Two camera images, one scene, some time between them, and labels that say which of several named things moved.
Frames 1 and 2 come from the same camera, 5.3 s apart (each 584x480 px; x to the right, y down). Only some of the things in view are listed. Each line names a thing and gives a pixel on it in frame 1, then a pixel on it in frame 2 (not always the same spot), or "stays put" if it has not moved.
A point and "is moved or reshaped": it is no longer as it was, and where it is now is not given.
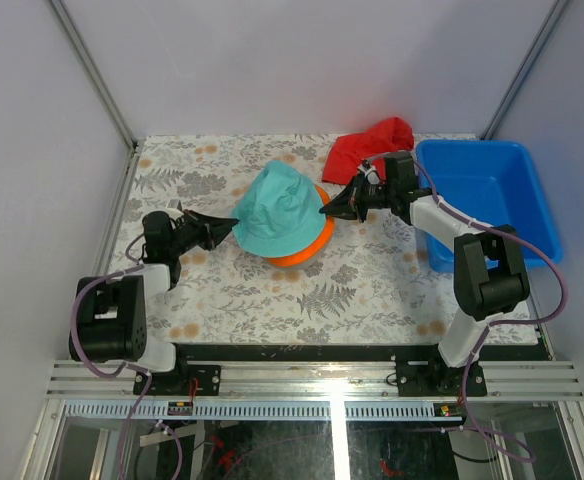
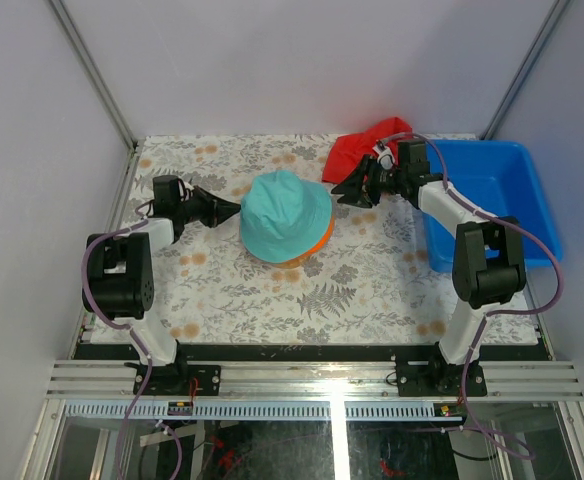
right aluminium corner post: (541, 39) stays put
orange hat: (321, 250) is moved or reshaped
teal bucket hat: (279, 212) stays put
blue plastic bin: (497, 182) stays put
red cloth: (346, 153) stays put
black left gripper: (212, 229) -> (212, 204)
